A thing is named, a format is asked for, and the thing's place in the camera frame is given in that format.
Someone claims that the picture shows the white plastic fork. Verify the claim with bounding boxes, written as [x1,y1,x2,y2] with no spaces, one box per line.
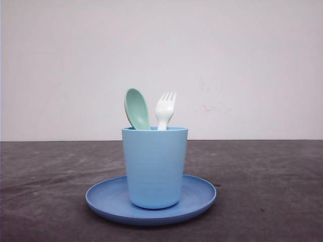
[155,92,177,131]

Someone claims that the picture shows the light blue plastic cup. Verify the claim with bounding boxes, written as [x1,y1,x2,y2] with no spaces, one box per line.
[122,127,188,209]

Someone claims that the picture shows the blue plastic plate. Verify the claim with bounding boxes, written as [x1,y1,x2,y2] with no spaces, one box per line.
[85,174,217,226]

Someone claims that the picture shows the mint green plastic spoon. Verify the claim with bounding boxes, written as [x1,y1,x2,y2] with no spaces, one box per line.
[124,88,150,131]

